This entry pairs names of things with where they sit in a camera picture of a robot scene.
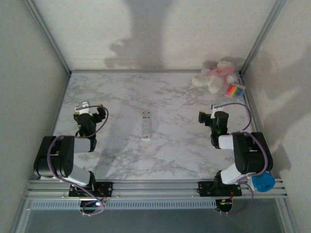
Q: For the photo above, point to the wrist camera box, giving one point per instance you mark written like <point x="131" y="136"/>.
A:
<point x="83" y="110"/>
<point x="213" y="112"/>

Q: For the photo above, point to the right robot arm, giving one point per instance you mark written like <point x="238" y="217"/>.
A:
<point x="250" y="155"/>

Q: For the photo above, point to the rainbow coloured pack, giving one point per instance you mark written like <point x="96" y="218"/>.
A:
<point x="234" y="91"/>

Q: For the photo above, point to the aluminium frame post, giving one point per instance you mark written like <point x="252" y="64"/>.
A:
<point x="263" y="34"/>
<point x="47" y="34"/>

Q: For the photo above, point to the white remote control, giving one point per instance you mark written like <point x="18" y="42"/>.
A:
<point x="146" y="125"/>

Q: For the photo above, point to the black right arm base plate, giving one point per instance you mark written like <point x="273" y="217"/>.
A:
<point x="205" y="189"/>

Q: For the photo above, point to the aluminium side frame rail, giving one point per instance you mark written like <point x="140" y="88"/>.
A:
<point x="255" y="122"/>

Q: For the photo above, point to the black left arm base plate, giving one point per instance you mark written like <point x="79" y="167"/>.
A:
<point x="107" y="189"/>

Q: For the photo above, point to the circuit board with green light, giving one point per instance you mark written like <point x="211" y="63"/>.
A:
<point x="93" y="205"/>
<point x="224" y="205"/>

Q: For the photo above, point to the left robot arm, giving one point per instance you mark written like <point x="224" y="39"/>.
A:
<point x="59" y="155"/>

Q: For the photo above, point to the white pink plush toy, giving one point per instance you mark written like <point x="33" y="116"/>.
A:
<point x="213" y="77"/>

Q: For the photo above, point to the thin aluminium frame rail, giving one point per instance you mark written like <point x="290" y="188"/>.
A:
<point x="155" y="71"/>

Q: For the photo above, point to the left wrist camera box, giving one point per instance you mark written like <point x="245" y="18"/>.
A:
<point x="83" y="110"/>

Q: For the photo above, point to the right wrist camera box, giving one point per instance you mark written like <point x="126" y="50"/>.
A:
<point x="213" y="112"/>

